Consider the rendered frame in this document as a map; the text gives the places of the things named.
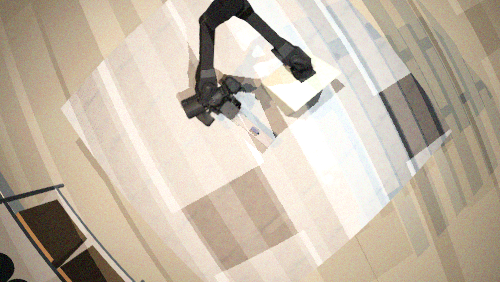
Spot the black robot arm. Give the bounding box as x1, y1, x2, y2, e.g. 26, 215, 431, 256
181, 0, 316, 120

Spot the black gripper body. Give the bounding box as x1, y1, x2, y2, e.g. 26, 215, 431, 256
196, 77, 241, 126

